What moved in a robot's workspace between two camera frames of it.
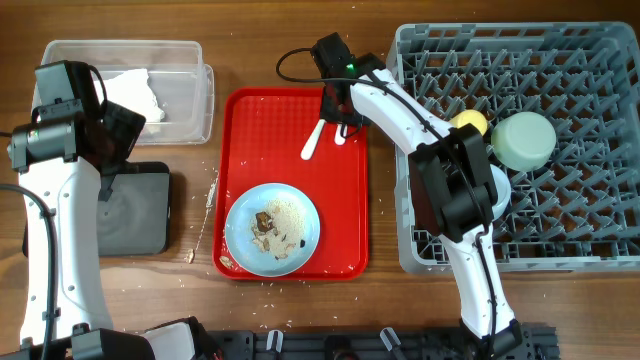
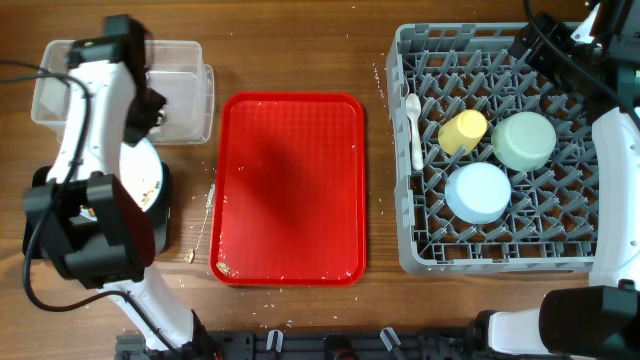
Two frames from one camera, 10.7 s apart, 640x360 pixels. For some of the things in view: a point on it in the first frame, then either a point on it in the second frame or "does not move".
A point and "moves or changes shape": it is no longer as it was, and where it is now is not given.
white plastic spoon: [311, 141] moves or changes shape
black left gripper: [127, 126] -> [137, 133]
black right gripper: [338, 112] -> [542, 55]
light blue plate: [272, 230] -> [141, 170]
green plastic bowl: [523, 141] does not move
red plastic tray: [258, 138] does not move
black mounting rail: [526, 342] does not move
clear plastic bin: [182, 85] does not move
